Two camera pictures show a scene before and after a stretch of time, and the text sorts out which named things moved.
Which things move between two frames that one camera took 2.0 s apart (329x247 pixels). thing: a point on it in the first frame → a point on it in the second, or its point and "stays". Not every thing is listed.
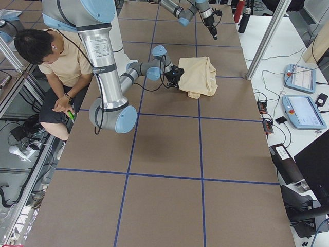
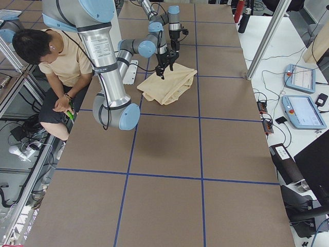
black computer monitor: [313, 163] stays
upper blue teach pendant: [300, 78] stays
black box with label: [287, 170] stays
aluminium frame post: [280, 10] stays
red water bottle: [239, 9] stays
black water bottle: [244, 20] stays
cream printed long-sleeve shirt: [198, 76] → [175, 85]
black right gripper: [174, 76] → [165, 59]
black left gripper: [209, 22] → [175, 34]
